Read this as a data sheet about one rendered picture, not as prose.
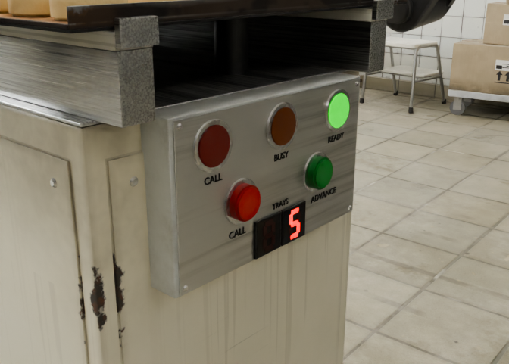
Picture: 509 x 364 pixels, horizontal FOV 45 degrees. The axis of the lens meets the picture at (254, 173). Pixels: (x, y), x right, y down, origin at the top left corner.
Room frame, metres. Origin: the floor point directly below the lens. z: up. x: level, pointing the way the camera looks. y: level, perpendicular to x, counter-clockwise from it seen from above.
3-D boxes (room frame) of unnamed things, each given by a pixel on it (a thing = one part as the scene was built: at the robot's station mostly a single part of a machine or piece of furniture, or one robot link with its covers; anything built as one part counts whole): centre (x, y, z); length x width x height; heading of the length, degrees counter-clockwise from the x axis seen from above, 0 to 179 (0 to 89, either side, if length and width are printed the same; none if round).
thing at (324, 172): (0.54, -0.06, 0.76); 0.03 x 0.02 x 0.03; 138
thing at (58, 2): (0.42, 0.11, 0.91); 0.05 x 0.05 x 0.02
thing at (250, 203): (0.46, 0.01, 0.76); 0.03 x 0.02 x 0.03; 138
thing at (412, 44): (4.41, -1.07, 0.23); 0.45 x 0.45 x 0.46; 43
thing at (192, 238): (0.51, -0.01, 0.77); 0.24 x 0.04 x 0.14; 138
